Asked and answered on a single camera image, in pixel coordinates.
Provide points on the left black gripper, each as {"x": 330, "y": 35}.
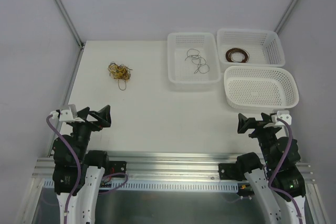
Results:
{"x": 87, "y": 121}

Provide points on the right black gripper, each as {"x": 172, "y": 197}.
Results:
{"x": 260, "y": 127}

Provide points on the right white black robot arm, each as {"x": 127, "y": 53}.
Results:
{"x": 276, "y": 181}

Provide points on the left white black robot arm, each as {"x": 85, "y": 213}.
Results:
{"x": 78, "y": 172}

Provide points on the white rounded perforated basket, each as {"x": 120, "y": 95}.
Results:
{"x": 256, "y": 88}

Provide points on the white rectangular basket right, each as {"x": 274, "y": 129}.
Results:
{"x": 250, "y": 47}

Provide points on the white rectangular basket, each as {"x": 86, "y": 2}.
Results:
{"x": 192, "y": 62}
{"x": 250, "y": 47}

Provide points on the white rectangular basket left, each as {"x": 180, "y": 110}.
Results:
{"x": 192, "y": 62}

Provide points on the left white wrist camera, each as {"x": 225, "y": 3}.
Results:
{"x": 66, "y": 113}

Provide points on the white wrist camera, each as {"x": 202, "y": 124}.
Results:
{"x": 66, "y": 113}
{"x": 278, "y": 116}

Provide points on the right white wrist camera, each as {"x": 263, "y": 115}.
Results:
{"x": 278, "y": 116}

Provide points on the aluminium mounting rail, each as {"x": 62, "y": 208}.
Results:
{"x": 180, "y": 167}

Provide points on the left aluminium frame post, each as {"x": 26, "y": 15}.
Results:
{"x": 69, "y": 23}

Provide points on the aluminium frame post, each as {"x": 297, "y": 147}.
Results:
{"x": 285, "y": 16}
{"x": 69, "y": 23}

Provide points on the slotted grey cable duct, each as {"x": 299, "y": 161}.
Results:
{"x": 147, "y": 185}

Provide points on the right aluminium frame post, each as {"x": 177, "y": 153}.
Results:
{"x": 285, "y": 16}

